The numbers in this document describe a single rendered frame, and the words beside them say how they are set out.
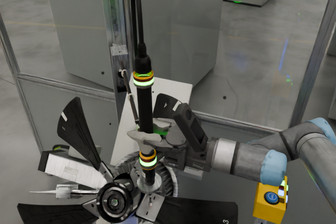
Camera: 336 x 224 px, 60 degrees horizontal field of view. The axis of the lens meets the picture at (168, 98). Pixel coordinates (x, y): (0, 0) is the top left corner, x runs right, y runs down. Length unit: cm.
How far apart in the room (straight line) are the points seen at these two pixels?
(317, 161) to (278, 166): 8
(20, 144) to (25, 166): 31
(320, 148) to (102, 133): 153
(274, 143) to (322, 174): 18
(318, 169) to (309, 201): 125
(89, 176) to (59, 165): 13
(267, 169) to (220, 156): 10
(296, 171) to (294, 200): 23
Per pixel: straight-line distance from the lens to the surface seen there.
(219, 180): 186
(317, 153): 66
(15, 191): 275
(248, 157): 66
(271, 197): 115
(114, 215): 94
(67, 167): 119
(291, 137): 76
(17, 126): 338
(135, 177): 95
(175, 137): 68
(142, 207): 94
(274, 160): 66
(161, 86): 116
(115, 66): 126
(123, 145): 120
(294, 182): 177
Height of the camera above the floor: 197
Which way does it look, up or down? 35 degrees down
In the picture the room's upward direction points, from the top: straight up
